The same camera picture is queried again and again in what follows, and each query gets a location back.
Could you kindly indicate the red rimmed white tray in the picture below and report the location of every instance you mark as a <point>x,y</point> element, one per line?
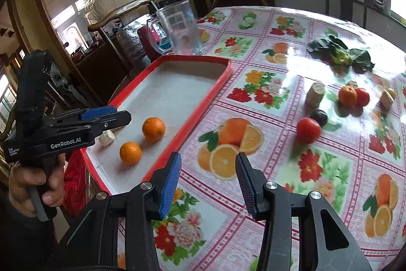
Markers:
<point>177,90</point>

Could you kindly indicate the leafy green vegetable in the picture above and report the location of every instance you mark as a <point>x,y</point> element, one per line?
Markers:
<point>341,53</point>

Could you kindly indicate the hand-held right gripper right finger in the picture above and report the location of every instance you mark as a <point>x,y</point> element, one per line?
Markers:
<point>246,187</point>

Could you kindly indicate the red cloth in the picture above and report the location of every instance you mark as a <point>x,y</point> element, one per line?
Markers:
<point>74,182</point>

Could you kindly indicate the pale yam chunk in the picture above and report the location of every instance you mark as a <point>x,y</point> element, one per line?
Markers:
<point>352,84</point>
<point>315,94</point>
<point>385,99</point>
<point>106,138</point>

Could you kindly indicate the person's left forearm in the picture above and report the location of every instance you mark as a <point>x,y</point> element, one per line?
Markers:
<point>22,242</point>

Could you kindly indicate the clear glass mug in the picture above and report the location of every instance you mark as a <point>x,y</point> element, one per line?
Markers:
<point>182,26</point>

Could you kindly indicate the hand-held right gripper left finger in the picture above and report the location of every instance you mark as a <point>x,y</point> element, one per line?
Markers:
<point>169,187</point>

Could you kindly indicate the dark plum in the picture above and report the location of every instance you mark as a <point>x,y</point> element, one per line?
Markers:
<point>319,117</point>

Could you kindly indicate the person's left hand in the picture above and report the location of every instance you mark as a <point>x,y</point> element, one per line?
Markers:
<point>23,177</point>

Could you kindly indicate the red cup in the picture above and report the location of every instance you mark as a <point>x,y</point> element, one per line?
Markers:
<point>144,42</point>

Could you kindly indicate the wooden chair with curved rail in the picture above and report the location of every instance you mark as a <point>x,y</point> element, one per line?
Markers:
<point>122,12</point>

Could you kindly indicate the green and red tomato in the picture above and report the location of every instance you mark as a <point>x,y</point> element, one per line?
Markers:
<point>392,93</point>

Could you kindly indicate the floral fruit print tablecloth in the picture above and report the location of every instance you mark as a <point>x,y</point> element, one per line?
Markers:
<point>279,182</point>

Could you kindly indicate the small red tomato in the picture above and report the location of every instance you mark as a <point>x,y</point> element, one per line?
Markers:
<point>363,97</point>

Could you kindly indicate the dark wooden cabinet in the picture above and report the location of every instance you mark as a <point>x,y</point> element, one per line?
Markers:
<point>101,67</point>

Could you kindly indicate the orange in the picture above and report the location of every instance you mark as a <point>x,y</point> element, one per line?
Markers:
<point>347,95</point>
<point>154,128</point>
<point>130,153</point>

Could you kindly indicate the large red tomato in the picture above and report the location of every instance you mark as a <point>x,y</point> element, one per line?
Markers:
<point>308,130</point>

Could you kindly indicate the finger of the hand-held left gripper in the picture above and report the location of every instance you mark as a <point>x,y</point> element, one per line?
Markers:
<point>96,113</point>
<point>111,123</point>

